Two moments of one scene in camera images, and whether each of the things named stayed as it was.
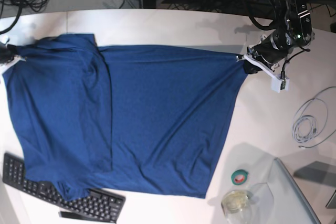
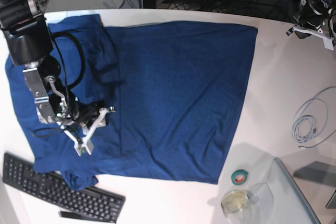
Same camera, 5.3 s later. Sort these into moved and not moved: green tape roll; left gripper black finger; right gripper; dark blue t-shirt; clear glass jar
Moved: dark blue t-shirt; left gripper black finger; right gripper
Not moved: green tape roll; clear glass jar
